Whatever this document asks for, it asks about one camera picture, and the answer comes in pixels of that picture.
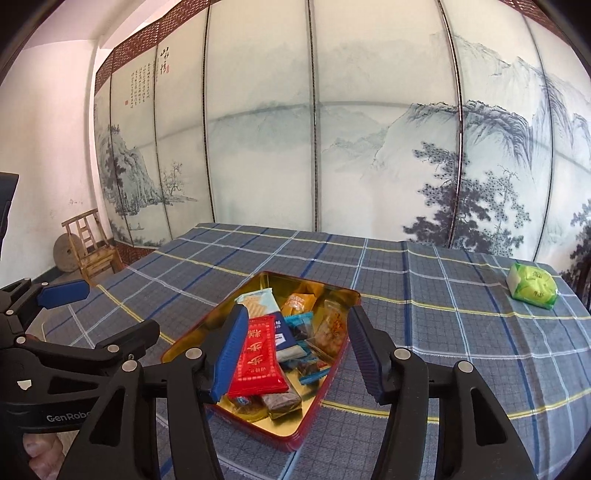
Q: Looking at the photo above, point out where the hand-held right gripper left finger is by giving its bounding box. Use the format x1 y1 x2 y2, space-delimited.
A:
55 305 250 480

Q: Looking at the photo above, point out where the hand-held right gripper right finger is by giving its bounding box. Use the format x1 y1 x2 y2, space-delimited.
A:
347 305 539 480

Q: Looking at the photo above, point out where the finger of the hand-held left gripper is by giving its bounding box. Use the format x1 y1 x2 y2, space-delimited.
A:
18 320 161 377
0 278 91 326

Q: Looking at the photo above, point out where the red snack packet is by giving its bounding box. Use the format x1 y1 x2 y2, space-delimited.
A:
227 316 289 398

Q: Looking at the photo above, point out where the clear fried snack packet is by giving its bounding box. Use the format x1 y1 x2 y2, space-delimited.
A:
228 394 266 418
307 299 349 363

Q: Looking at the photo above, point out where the blue candy packet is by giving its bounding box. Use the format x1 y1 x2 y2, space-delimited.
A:
284 313 315 342
298 360 331 385

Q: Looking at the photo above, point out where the blue cracker packet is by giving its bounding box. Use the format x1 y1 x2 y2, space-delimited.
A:
235 288 298 363

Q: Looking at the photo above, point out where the grey bar red-ended packet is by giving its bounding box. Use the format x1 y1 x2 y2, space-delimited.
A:
261 390 303 420

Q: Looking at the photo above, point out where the orange snack packet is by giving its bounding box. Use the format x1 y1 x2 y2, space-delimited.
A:
281 292 318 317

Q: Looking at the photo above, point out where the red tin box gold inside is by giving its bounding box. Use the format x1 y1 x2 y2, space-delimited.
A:
159 271 362 453

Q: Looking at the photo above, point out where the person's left hand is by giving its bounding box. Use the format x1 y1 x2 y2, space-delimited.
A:
21 431 65 480

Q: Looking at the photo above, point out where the round stone wheel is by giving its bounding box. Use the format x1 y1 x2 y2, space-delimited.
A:
53 234 84 271

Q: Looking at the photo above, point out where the light wooden chair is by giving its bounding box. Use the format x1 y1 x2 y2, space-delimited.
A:
62 209 123 287

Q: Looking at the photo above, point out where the blue plaid tablecloth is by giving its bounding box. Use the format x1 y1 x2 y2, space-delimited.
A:
41 223 591 480

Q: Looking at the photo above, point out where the green snack packet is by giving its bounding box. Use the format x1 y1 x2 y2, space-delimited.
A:
506 263 559 310

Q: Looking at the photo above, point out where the painted landscape folding screen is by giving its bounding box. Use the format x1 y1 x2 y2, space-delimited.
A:
93 0 591 278

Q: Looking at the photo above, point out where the dark wooden chair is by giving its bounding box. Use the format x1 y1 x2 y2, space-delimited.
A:
566 268 591 315

